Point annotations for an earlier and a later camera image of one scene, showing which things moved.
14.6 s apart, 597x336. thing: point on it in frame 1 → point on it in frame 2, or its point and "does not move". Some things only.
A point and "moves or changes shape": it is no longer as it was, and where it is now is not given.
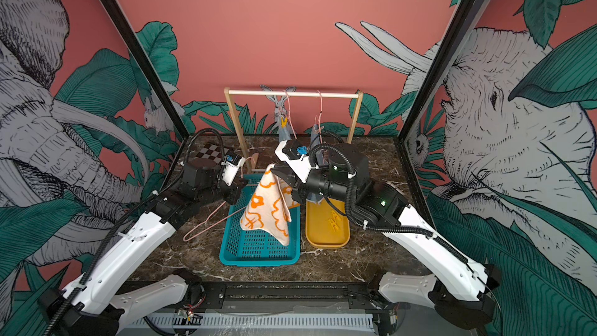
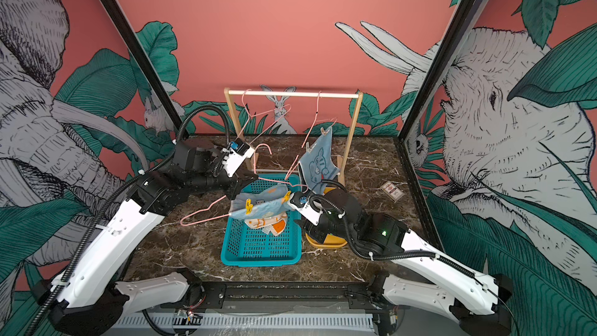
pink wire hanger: (186, 239) → (262, 113)
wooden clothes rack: (229, 92) does not move
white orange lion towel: (268, 210) moves or changes shape
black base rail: (288, 295) does not move
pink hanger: (288, 116) → (185, 222)
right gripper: (295, 183) → (312, 231)
